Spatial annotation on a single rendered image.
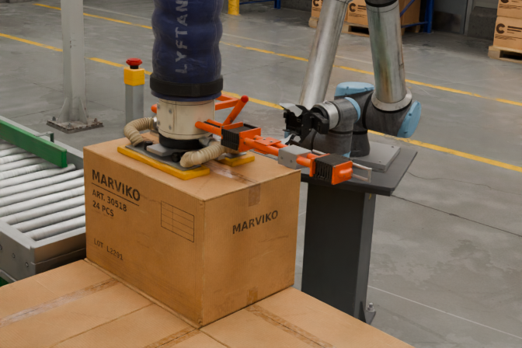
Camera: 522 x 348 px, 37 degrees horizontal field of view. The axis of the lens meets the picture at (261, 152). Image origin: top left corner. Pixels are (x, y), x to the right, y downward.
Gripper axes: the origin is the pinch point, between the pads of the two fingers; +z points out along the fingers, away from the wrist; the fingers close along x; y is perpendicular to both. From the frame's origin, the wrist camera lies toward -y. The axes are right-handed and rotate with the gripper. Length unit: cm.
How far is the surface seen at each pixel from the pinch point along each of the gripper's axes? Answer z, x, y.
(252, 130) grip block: 13.5, 2.7, -1.6
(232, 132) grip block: 18.7, 2.3, 1.0
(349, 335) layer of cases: 4, -53, -35
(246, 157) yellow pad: 2.9, -11.2, 11.0
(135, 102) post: -32, -22, 118
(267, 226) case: 7.7, -28.3, -4.1
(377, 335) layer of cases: -2, -53, -41
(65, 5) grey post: -140, -16, 350
